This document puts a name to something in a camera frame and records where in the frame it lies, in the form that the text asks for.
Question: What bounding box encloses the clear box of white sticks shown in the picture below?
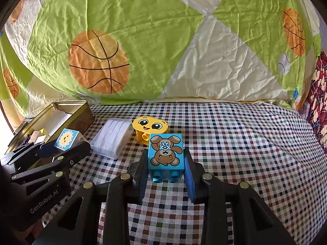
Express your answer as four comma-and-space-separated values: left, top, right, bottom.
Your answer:
90, 118, 133, 159

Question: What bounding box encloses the blue bear print block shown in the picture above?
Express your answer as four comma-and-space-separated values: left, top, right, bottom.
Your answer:
147, 133, 186, 184

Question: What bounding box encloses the checked bed sheet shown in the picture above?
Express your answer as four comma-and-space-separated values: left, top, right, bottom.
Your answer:
41, 102, 327, 245

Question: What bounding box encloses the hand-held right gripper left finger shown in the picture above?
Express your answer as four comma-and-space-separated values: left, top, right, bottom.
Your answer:
38, 154, 149, 245

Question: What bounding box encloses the red teddy print pillow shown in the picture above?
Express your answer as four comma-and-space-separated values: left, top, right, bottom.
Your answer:
307, 52, 327, 154

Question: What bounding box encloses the yellow smiling face block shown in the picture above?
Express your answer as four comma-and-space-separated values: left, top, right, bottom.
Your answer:
131, 116, 169, 143

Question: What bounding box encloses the green basketball print quilt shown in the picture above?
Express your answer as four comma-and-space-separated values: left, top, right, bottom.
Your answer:
0, 0, 322, 123

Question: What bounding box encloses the white sun print block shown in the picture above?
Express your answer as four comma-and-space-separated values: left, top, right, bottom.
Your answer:
54, 128, 86, 150

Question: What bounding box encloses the gold tin box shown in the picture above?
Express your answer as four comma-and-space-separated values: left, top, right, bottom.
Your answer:
5, 100, 95, 169

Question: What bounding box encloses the cream folded paper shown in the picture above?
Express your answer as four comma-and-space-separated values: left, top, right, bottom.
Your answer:
31, 129, 50, 143

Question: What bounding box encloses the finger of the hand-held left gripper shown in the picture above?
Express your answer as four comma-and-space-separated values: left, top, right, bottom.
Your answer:
10, 140, 90, 184
0, 141, 64, 170

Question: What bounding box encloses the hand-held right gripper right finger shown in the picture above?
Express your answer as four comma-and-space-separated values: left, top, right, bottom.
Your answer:
183, 148, 297, 245

